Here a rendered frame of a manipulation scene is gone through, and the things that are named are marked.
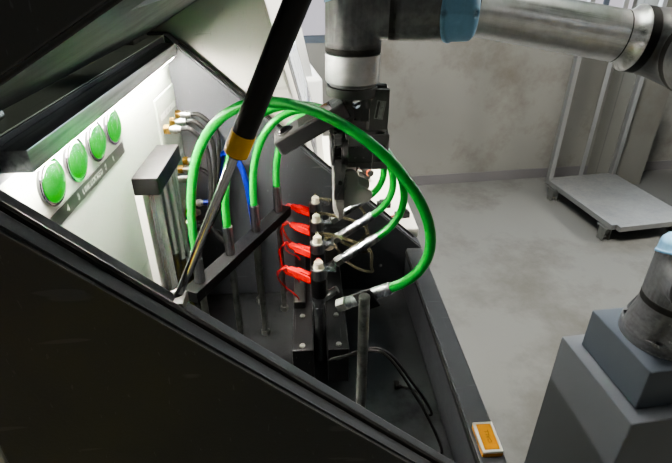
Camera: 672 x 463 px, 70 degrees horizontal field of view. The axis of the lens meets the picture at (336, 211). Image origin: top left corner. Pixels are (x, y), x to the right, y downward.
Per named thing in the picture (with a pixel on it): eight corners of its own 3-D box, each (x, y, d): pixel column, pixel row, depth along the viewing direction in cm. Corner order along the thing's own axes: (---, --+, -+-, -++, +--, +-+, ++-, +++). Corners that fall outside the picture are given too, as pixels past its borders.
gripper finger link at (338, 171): (345, 204, 70) (346, 147, 66) (334, 204, 70) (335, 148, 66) (342, 190, 75) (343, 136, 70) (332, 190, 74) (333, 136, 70)
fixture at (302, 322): (348, 407, 91) (349, 347, 84) (295, 410, 90) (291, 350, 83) (337, 294, 121) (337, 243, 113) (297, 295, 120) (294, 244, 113)
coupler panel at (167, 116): (197, 249, 99) (172, 100, 84) (180, 250, 98) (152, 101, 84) (208, 218, 110) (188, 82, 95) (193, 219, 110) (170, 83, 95)
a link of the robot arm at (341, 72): (326, 57, 61) (323, 46, 68) (326, 93, 63) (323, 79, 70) (384, 57, 61) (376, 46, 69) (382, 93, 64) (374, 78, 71)
